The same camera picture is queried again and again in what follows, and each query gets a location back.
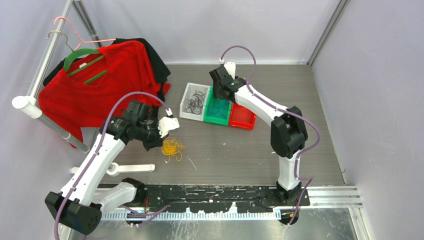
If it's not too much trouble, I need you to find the yellow wire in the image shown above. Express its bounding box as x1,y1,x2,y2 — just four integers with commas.
161,138,186,163

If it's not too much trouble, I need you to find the brown wire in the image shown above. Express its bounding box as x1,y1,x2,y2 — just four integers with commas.
184,87,210,116

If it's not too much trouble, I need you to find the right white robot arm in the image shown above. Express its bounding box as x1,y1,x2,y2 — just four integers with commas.
209,64,308,206

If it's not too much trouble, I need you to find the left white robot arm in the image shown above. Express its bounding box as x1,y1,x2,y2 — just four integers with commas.
44,100,180,240

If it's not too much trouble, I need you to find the green plastic bin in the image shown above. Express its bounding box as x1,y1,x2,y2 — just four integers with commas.
203,86,233,126

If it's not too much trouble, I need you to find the red plastic bin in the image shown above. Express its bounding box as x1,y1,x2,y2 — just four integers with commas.
228,103,257,131

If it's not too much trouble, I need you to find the white plastic bin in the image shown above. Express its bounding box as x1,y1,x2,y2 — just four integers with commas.
179,82,211,122

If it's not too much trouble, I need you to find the white rack foot bar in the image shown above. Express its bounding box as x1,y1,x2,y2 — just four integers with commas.
69,162,156,177

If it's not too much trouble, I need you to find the black garment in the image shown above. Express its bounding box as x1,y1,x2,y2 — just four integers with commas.
42,38,171,102

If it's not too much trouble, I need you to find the red shirt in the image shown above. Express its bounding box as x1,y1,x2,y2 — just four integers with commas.
38,41,161,141

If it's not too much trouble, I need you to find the green clothes hanger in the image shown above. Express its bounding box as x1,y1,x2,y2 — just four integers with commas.
63,48,105,76

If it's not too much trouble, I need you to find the pink clothes hanger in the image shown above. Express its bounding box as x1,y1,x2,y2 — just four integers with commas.
54,16,116,51

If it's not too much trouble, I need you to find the metal clothes rack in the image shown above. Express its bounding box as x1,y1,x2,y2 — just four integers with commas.
12,0,100,153

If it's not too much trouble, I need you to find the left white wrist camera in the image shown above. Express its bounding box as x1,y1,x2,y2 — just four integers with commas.
157,116,180,139

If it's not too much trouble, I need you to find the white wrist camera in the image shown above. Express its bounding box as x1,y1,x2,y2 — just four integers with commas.
219,58,236,80
157,116,180,139

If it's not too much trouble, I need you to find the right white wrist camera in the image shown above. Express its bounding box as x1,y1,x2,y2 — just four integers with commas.
219,58,236,80

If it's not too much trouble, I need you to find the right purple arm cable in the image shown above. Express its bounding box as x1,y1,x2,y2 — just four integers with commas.
219,45,322,227

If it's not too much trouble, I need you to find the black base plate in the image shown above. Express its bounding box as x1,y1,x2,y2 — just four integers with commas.
125,184,310,214

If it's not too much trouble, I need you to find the gold wire hanger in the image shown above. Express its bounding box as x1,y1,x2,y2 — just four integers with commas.
46,30,74,52

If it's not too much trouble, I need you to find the aluminium rail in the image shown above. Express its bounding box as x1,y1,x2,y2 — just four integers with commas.
88,184,363,224

